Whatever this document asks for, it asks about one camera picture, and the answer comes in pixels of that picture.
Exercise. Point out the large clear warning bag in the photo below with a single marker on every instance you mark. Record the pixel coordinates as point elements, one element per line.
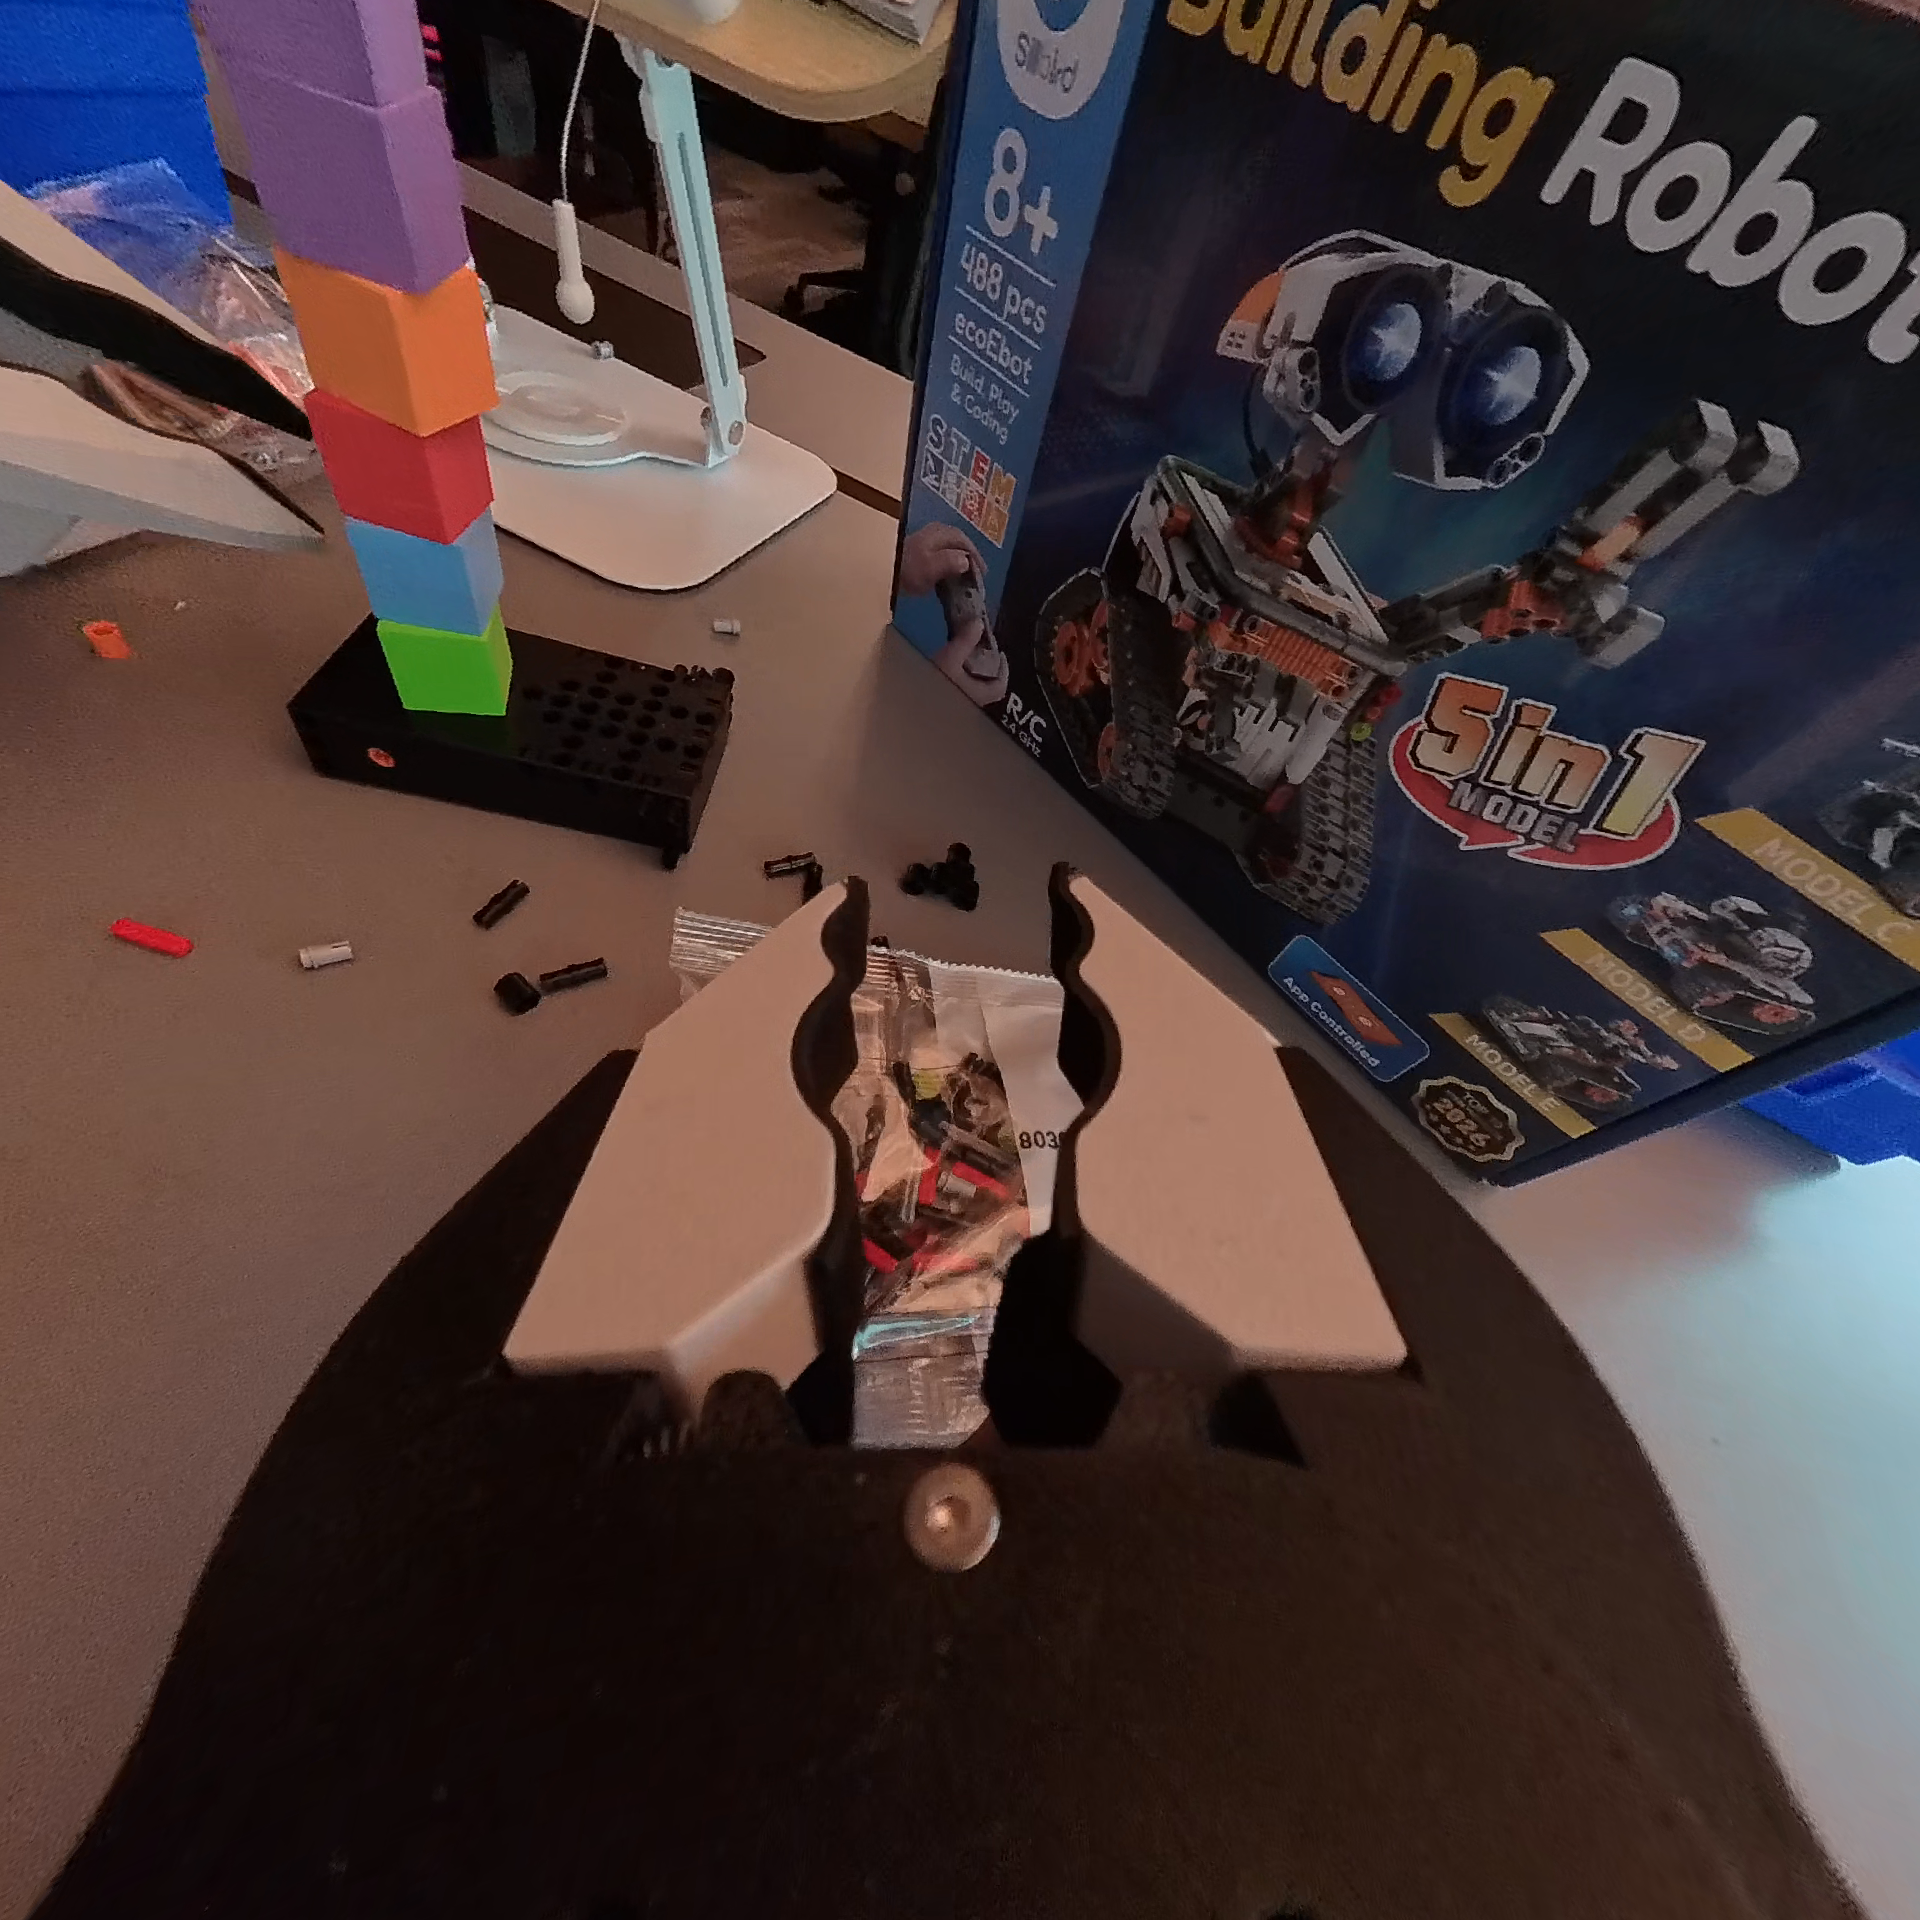
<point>196,255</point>

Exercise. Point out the orange foam cube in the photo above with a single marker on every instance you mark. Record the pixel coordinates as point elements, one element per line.
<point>383,346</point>

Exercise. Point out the green foam cube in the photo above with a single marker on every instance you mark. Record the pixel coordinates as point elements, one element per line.
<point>441,663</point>

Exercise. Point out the purple foam cube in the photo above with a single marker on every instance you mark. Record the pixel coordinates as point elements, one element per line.
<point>301,43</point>
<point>347,187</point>

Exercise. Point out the blue robot kit box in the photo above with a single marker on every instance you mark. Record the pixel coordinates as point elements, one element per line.
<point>1500,524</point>

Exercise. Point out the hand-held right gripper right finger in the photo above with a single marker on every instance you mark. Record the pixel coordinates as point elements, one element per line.
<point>1230,1201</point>

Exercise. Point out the black perforated building plate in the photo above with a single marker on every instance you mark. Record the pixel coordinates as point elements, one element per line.
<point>599,734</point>

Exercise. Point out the long blue plastic bin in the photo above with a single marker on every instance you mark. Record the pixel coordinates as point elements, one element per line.
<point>89,75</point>

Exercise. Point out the clear plastic parts bag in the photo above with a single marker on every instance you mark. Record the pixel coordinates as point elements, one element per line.
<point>991,1035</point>

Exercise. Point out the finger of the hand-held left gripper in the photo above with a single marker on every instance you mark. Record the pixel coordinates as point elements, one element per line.
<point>60,241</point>
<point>120,481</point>

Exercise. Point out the white booklet stand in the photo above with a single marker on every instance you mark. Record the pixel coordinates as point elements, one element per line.
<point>675,510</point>

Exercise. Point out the small red pin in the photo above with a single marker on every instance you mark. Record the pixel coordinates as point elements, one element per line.
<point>151,937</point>

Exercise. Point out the small orange bush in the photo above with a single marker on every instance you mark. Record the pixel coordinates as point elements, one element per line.
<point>107,639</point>

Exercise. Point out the blue foam cube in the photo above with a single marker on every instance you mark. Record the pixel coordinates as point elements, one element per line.
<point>424,572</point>

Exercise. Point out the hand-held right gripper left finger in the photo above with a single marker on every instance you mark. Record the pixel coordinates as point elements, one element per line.
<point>675,1201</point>

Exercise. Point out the red foam cube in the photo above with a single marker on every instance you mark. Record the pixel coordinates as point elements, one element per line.
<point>399,465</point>

